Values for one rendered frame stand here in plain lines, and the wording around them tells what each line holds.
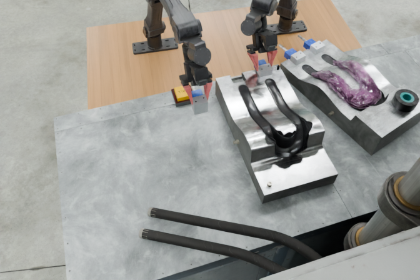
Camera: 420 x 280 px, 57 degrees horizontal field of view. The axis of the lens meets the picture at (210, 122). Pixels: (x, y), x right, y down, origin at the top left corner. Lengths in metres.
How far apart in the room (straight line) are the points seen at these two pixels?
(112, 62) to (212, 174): 0.70
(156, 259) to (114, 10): 2.50
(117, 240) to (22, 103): 1.76
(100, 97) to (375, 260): 1.27
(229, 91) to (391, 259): 1.01
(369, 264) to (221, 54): 1.31
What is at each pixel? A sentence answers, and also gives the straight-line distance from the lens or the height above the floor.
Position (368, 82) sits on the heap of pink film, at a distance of 1.59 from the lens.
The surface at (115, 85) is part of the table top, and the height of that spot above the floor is 0.80.
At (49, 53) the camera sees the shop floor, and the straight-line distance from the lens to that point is 3.15.
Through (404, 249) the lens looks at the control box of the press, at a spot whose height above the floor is 1.47.
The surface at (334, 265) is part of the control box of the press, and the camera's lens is 0.54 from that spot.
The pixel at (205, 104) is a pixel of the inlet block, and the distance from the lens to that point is 1.32.
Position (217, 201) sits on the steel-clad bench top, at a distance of 1.29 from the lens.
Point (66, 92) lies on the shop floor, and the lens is 2.82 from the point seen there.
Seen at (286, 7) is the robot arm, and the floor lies 0.95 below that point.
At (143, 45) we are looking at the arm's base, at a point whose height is 0.81.
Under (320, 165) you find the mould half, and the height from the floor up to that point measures 0.86.
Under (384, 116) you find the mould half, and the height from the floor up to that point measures 0.91.
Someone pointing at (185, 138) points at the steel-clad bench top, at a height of 0.80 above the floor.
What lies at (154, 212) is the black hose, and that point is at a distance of 1.25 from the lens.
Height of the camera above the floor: 1.96
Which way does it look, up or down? 52 degrees down
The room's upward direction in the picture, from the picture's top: straight up
